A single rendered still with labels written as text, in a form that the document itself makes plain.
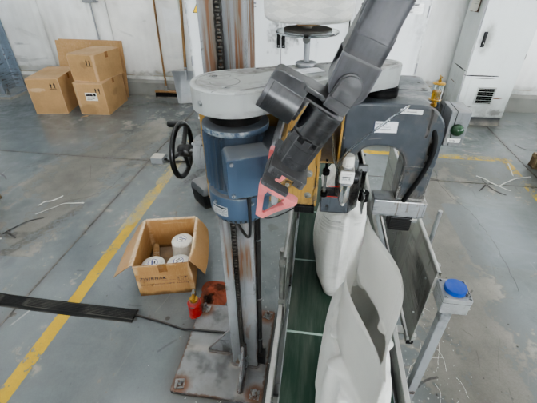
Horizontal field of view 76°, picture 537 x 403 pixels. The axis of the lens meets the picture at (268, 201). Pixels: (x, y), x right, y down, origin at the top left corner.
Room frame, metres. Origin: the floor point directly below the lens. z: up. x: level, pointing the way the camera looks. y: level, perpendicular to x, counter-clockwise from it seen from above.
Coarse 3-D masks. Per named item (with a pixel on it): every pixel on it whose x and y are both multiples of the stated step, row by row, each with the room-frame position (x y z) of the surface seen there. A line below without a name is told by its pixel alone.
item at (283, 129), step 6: (270, 126) 0.78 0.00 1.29; (276, 126) 0.73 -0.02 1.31; (282, 126) 0.74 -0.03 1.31; (288, 126) 0.80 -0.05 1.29; (270, 132) 0.75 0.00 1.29; (276, 132) 0.70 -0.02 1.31; (282, 132) 0.74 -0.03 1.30; (288, 132) 0.78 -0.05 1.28; (264, 138) 0.71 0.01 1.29; (270, 138) 0.71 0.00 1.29; (276, 138) 0.67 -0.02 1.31; (282, 138) 0.72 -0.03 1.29; (270, 144) 0.69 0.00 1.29; (276, 198) 0.65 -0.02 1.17
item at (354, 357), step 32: (352, 256) 0.65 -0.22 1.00; (384, 256) 0.64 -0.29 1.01; (352, 288) 0.73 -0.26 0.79; (384, 288) 0.61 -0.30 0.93; (352, 320) 0.46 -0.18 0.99; (384, 320) 0.57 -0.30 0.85; (320, 352) 0.63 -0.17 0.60; (352, 352) 0.44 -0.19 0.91; (384, 352) 0.57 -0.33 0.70; (320, 384) 0.50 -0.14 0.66; (352, 384) 0.41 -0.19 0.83; (384, 384) 0.31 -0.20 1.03
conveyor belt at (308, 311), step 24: (312, 216) 1.64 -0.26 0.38; (312, 240) 1.42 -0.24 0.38; (312, 264) 1.24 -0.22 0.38; (312, 288) 1.09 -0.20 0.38; (288, 312) 0.95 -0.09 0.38; (312, 312) 0.95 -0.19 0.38; (288, 336) 0.84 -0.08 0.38; (312, 336) 0.84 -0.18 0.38; (288, 360) 0.74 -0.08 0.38; (312, 360) 0.74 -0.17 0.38; (288, 384) 0.65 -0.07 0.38; (312, 384) 0.65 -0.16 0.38
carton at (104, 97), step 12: (84, 84) 4.33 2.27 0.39; (96, 84) 4.32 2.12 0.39; (108, 84) 4.47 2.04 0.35; (120, 84) 4.78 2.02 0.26; (84, 96) 4.33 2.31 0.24; (96, 96) 4.32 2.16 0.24; (108, 96) 4.39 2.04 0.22; (120, 96) 4.70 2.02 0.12; (84, 108) 4.33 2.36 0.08; (96, 108) 4.32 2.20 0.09; (108, 108) 4.32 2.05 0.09
